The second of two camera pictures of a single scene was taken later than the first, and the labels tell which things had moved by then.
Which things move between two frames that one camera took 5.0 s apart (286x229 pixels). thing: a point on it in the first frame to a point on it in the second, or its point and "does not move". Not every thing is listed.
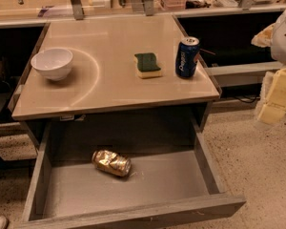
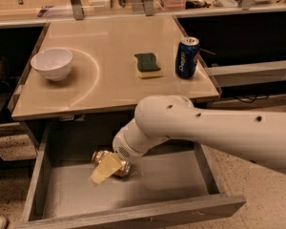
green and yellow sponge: (147, 66) does not move
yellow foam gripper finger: (280, 97) to (130, 143)
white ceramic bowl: (53, 63) does not move
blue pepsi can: (187, 56) does not move
